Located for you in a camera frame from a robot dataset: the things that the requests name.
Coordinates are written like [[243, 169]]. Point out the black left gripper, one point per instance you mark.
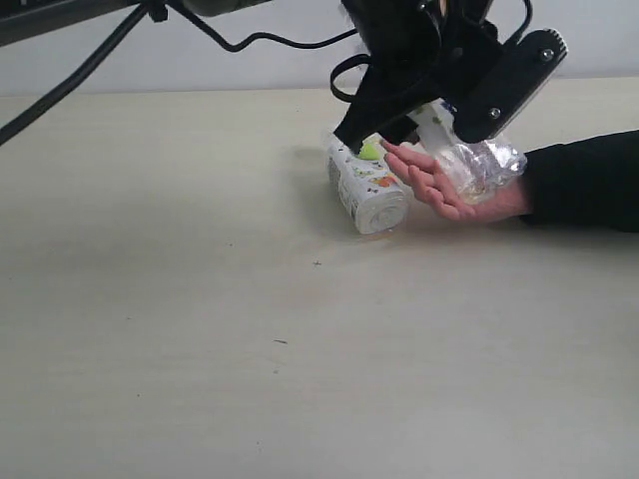
[[420, 51]]

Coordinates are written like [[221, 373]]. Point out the blue-white label water bottle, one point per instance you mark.
[[475, 171]]

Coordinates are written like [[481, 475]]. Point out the black sleeved right forearm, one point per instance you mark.
[[591, 183]]

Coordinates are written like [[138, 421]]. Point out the small green-apple label bottle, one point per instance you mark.
[[367, 189]]

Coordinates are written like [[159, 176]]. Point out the person's open right hand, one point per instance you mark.
[[431, 186]]

